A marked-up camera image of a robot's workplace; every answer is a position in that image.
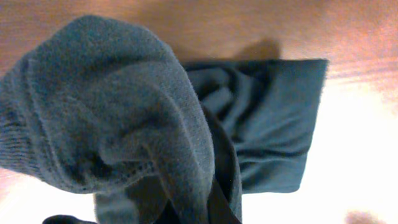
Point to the black Nike t-shirt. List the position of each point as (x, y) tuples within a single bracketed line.
[(104, 107)]

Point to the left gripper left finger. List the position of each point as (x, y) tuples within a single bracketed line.
[(65, 219)]

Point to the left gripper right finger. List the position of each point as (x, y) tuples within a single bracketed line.
[(219, 211)]

